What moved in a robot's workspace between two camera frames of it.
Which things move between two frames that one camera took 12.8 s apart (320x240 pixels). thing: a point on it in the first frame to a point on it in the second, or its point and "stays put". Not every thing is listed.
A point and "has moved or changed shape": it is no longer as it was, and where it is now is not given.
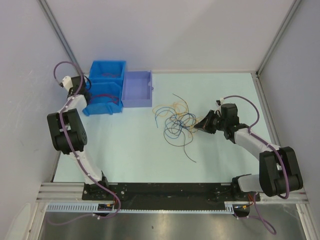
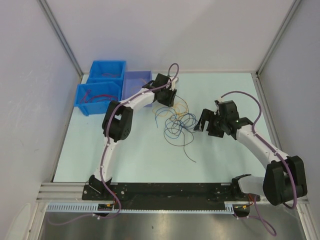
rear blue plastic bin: [107, 70] stays put
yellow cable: [179, 112] has moved or changed shape
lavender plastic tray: [137, 91] stays put
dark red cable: [116, 98] has moved or changed shape
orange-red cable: [110, 74] stays put
